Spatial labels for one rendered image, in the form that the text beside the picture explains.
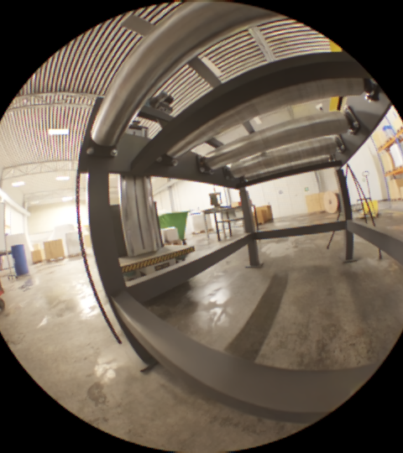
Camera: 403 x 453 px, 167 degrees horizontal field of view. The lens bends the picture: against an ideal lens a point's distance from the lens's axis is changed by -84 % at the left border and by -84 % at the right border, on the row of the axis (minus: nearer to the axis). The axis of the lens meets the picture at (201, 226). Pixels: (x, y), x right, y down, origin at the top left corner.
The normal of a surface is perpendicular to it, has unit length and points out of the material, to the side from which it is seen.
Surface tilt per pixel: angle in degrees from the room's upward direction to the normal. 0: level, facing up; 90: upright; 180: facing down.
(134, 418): 0
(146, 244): 90
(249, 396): 0
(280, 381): 0
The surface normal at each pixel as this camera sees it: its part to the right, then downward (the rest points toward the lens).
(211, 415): -0.18, -0.98
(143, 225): 0.67, -0.11
